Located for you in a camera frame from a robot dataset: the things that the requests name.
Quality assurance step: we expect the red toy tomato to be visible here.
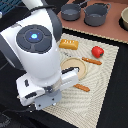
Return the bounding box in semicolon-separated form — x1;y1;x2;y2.
91;46;104;58

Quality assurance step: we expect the large grey pot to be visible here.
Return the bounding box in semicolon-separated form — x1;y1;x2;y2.
84;3;111;27

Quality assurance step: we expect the small grey pot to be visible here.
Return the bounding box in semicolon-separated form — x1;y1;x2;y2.
61;1;87;21

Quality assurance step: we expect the woven beige placemat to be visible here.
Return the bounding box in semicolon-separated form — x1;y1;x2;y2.
45;33;118;128

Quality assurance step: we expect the wooden handled fork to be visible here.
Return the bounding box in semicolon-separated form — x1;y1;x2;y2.
73;84;90;92

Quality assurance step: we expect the yellow toy bread loaf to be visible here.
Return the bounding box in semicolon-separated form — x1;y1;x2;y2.
59;39;79;50

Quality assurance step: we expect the wooden handled knife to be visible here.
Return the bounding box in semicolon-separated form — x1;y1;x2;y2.
82;57;102;65

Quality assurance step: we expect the beige bowl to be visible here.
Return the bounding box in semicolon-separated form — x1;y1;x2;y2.
121;7;128;30

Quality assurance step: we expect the beige round plate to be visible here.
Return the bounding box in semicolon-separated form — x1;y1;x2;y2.
61;57;87;80

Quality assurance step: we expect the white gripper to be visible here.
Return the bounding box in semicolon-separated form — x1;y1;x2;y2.
16;67;79;110

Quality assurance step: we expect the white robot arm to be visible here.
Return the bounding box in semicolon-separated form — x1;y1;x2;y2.
0;0;79;110

